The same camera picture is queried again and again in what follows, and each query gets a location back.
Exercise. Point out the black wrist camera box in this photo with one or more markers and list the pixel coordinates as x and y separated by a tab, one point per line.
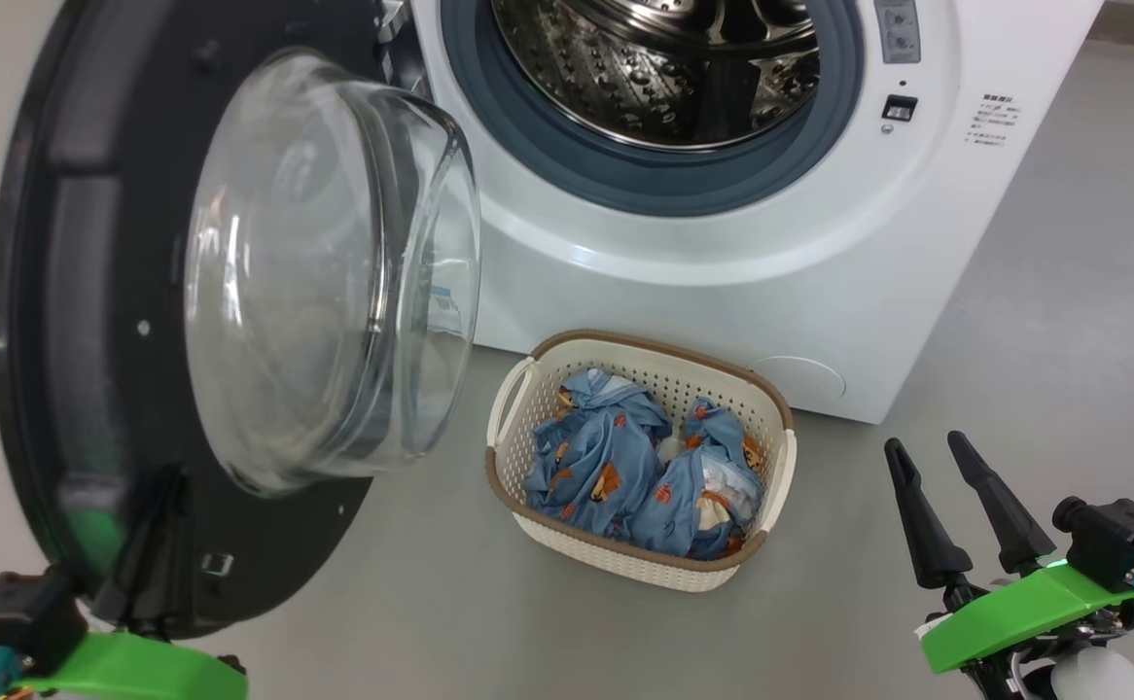
1116	540
22	612

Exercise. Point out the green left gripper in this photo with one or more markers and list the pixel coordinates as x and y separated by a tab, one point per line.
139	671

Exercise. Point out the blue print garment white lining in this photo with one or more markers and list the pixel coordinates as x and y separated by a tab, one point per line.
693	496

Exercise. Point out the stainless steel washing machine drum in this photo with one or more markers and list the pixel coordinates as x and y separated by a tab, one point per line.
625	68

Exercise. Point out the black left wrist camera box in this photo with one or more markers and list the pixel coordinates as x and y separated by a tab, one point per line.
22	612

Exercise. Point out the cream perforated laundry basket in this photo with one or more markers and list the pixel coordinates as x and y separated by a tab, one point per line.
625	564

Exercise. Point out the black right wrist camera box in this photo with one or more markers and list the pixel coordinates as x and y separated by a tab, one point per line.
1116	540

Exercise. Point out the white front-load washing machine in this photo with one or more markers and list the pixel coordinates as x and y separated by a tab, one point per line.
703	292

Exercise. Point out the blue cartoon print garment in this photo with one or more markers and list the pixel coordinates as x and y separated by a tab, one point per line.
596	457

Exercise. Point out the black round glass washer door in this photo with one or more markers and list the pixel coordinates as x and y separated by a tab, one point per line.
110	292

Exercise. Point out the grey instruction sticker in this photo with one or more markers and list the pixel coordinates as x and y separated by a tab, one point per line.
898	29

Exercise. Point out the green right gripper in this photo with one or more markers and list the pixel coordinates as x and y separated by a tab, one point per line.
1024	608

